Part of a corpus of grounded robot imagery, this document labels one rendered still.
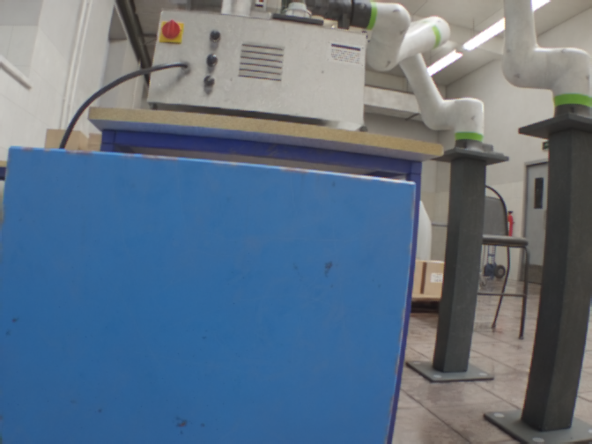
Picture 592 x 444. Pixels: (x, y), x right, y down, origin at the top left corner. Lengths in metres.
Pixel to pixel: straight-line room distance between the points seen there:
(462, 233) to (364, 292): 1.58
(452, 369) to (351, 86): 1.34
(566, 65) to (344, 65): 0.73
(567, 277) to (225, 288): 1.15
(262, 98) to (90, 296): 0.73
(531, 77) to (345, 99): 0.66
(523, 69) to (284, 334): 1.24
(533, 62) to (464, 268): 0.92
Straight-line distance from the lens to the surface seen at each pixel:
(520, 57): 1.58
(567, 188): 1.51
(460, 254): 2.07
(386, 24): 1.55
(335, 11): 1.52
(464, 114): 2.15
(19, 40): 3.70
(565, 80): 1.59
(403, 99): 11.49
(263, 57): 1.15
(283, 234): 0.49
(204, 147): 1.08
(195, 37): 1.16
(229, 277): 0.48
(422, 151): 1.07
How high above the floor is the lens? 0.54
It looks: 1 degrees up
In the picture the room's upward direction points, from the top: 5 degrees clockwise
